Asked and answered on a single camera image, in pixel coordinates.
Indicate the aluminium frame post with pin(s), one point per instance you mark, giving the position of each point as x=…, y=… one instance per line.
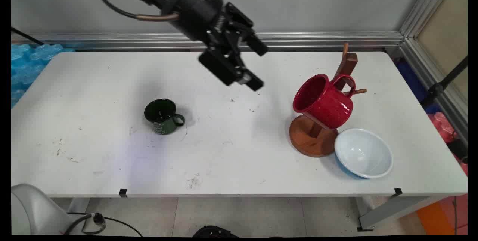
x=429, y=39

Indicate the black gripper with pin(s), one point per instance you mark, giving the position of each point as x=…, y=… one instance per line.
x=190, y=5

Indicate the black tripod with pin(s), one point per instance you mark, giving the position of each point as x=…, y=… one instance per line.
x=444, y=82

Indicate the white and blue bowl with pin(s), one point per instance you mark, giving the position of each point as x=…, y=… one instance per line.
x=364, y=153

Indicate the blue bubble wrap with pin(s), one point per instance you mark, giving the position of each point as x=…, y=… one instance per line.
x=26, y=65

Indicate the black object on floor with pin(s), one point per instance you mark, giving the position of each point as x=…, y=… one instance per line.
x=214, y=231

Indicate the grey table leg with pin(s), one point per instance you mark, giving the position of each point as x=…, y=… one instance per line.
x=77, y=204
x=392, y=211

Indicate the pink plastic bag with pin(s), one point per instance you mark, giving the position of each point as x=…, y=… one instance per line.
x=442, y=127

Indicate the orange floor mat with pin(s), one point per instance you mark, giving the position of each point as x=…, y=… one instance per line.
x=440, y=215

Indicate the wooden mug tree stand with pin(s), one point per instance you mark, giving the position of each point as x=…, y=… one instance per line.
x=310, y=142

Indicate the red speckled enamel mug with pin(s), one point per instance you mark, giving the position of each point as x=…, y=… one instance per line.
x=328, y=106

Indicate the dark green enamel mug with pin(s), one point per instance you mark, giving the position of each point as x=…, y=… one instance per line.
x=164, y=121

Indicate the grey rounded machine base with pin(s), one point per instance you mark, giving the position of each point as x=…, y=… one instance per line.
x=33, y=211

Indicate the black table edge clip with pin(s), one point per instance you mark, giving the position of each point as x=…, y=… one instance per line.
x=123, y=192
x=398, y=191

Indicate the blue crate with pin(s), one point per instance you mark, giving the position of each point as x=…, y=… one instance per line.
x=410, y=80

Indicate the aluminium frame rail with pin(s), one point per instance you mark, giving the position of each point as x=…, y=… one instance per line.
x=112, y=40

